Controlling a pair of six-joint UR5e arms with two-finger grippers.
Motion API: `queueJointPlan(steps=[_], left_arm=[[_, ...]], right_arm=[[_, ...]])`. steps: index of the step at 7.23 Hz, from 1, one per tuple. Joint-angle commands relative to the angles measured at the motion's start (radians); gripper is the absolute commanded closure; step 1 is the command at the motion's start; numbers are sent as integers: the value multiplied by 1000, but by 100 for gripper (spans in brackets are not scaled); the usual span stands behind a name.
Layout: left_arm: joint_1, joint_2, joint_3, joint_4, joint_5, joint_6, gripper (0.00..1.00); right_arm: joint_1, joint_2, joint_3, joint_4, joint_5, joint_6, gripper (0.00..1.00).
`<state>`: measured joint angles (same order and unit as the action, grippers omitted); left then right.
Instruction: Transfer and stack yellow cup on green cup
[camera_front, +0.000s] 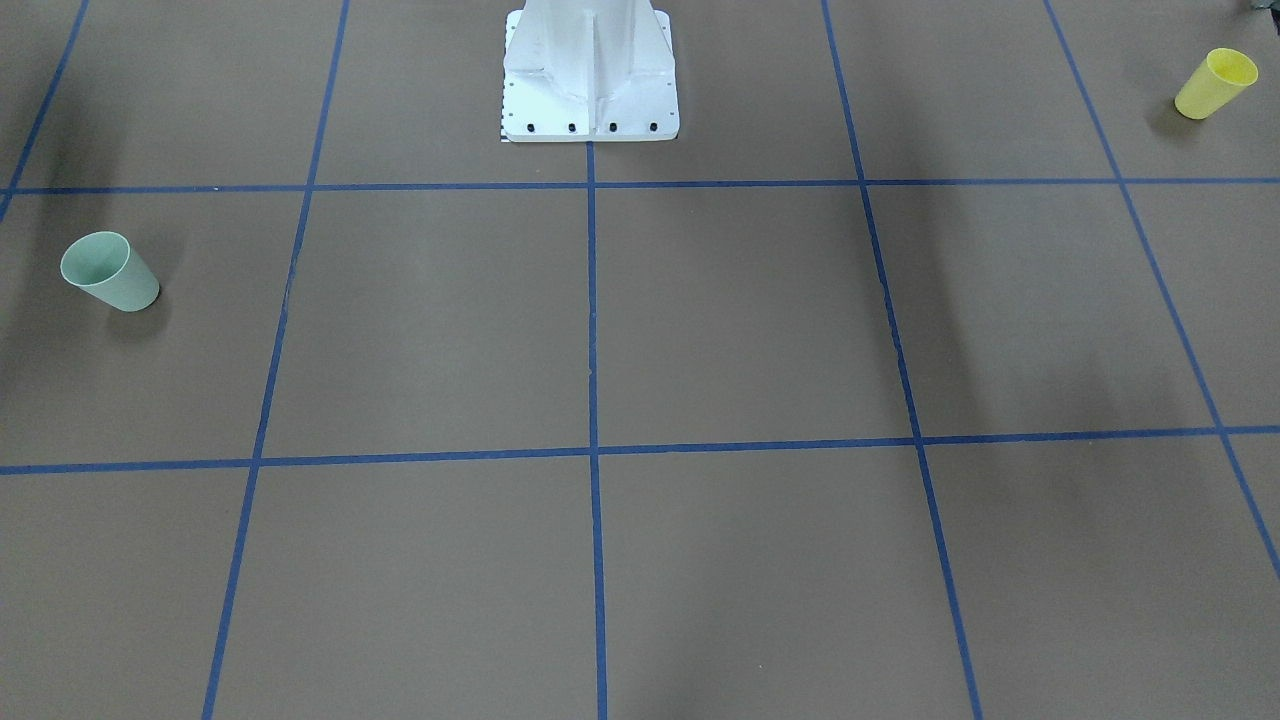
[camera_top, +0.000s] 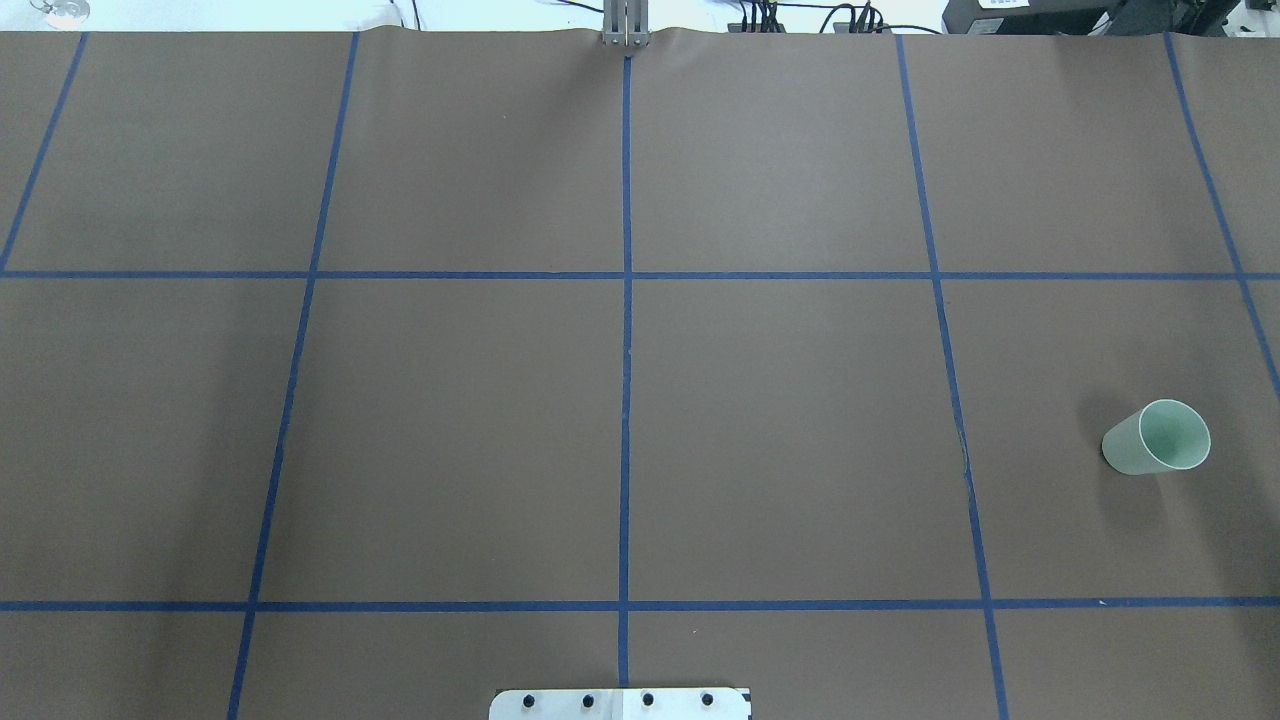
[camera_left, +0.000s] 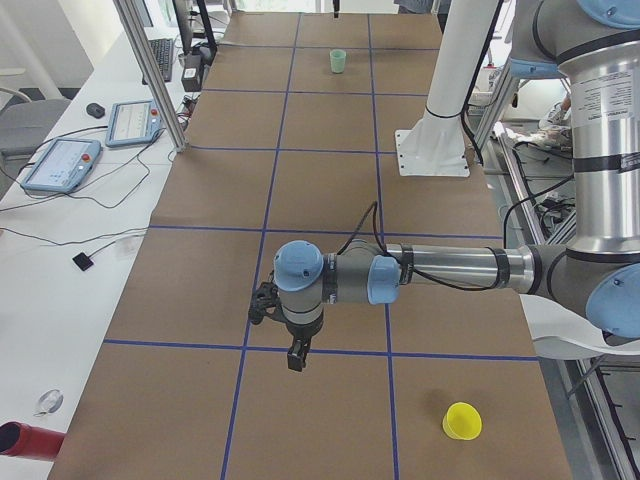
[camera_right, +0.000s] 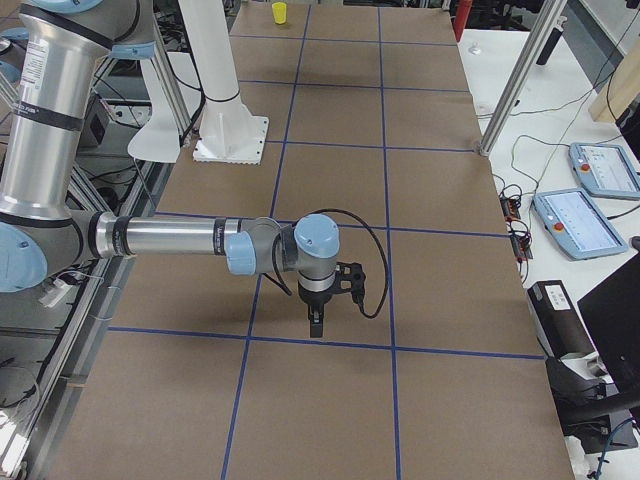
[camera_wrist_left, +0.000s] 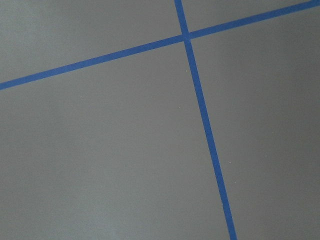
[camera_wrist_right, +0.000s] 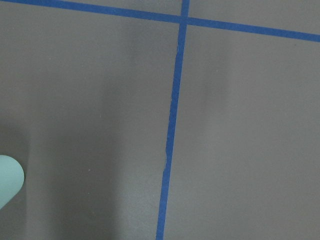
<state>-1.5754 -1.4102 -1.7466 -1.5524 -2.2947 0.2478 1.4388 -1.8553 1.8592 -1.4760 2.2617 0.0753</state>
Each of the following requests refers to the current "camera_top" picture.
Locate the round silver disc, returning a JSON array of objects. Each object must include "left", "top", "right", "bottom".
[{"left": 29, "top": 0, "right": 91, "bottom": 29}]

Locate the black printer device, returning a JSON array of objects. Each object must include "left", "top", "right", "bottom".
[{"left": 942, "top": 1, "right": 1240, "bottom": 37}]

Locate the light green plastic cup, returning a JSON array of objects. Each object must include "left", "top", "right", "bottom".
[{"left": 1100, "top": 398, "right": 1212, "bottom": 477}]

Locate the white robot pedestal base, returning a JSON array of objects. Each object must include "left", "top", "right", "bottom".
[{"left": 488, "top": 687, "right": 753, "bottom": 719}]

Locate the grey aluminium frame post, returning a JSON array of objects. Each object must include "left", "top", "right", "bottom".
[{"left": 602, "top": 0, "right": 652, "bottom": 47}]

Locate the brown table mat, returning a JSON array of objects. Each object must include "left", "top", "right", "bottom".
[{"left": 3, "top": 27, "right": 1277, "bottom": 719}]

